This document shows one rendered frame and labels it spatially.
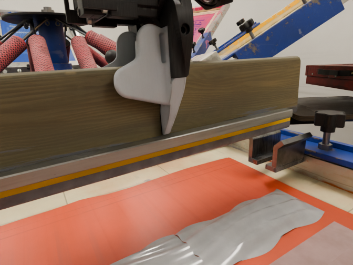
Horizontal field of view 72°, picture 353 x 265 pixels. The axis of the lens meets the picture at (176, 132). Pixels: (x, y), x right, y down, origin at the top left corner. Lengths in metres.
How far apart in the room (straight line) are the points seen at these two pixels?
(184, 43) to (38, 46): 0.70
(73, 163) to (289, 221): 0.24
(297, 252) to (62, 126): 0.25
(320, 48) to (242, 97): 2.14
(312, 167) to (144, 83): 0.32
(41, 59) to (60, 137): 0.62
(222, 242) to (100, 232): 0.14
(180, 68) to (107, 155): 0.09
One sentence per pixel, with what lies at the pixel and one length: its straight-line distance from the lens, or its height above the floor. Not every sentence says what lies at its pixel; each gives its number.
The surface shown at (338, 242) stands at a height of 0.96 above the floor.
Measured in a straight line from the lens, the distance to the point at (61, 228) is 0.34.
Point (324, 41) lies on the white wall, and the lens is 2.41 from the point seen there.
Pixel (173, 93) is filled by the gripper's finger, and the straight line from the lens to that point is 0.20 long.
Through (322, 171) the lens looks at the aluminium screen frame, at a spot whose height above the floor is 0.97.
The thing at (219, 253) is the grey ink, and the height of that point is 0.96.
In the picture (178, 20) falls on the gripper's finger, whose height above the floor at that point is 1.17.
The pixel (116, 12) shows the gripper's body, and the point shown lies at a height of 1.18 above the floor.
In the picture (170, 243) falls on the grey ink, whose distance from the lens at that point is 0.28.
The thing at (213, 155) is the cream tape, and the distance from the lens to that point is 0.50.
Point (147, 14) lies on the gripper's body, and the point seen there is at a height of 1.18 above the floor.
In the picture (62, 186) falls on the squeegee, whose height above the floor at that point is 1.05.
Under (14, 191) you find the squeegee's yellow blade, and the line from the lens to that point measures 0.23.
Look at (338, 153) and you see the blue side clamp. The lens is 0.44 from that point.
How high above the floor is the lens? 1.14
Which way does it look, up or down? 16 degrees down
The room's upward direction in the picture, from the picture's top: 2 degrees counter-clockwise
